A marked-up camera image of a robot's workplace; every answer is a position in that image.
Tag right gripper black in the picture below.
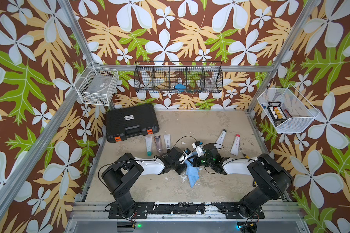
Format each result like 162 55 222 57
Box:
188 154 214 167

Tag white tube black cap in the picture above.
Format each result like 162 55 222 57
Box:
164 135 172 150

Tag blue microfiber cloth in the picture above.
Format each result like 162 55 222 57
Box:
184 160 199 188

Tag silver purple toothpaste tube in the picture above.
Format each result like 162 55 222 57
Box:
154 136 163 155

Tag white tube teal cap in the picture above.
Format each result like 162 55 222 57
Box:
145 137 152 156

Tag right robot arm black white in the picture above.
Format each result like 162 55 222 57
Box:
184 143 294 218

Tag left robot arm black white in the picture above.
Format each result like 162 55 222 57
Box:
101 147 192 218

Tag white tube grey cap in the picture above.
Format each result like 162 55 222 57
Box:
214 129 227 149

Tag white tube pink cap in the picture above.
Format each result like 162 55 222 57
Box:
230 135 240 156

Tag black tool case orange latches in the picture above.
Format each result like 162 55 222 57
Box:
106 103 159 143

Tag blue object in basket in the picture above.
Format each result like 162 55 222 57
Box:
175 83 186 91

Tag black box yellow items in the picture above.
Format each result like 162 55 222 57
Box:
267 102 288 122

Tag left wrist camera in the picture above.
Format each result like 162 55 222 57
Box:
178 148 192 164

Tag yellow handle screwdriver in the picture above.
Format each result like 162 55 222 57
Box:
240 151 250 159

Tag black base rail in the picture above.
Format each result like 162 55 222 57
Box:
109 201 265 219

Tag black wire basket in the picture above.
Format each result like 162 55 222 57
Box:
133 61 224 94

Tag white wire basket right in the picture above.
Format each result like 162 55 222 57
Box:
258 84 320 134

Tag white wire basket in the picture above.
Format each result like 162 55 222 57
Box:
74 62 119 106
258 84 320 134

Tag white wire basket left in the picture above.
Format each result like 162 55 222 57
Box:
74 62 119 106

